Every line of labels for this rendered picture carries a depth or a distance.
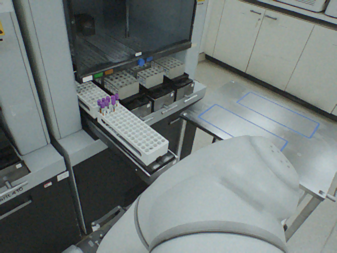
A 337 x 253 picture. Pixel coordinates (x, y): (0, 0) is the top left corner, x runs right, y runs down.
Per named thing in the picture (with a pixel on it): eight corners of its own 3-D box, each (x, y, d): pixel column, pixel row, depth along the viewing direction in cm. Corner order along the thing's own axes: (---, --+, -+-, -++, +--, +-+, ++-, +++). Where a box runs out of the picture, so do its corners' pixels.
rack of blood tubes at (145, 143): (97, 123, 99) (95, 111, 95) (118, 114, 105) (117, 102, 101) (146, 168, 85) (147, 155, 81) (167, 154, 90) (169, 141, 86)
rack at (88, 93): (58, 88, 115) (56, 76, 111) (78, 82, 121) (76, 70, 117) (95, 121, 100) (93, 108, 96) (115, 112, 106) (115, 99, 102)
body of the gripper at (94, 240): (90, 264, 62) (121, 240, 67) (72, 239, 66) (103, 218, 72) (93, 276, 67) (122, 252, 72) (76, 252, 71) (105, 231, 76)
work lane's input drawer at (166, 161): (53, 99, 120) (49, 82, 114) (79, 89, 128) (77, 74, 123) (157, 198, 84) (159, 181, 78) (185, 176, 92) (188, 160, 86)
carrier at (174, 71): (181, 72, 135) (182, 62, 131) (183, 74, 134) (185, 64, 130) (165, 78, 128) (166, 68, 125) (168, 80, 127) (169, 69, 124)
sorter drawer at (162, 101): (77, 58, 154) (75, 44, 148) (98, 53, 162) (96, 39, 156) (159, 117, 117) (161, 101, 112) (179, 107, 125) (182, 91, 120)
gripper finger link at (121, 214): (103, 245, 71) (99, 242, 72) (127, 215, 79) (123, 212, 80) (102, 238, 69) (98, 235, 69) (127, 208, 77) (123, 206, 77)
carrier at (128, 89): (136, 90, 117) (136, 79, 113) (139, 92, 116) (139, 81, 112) (116, 99, 110) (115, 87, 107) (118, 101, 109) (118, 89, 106)
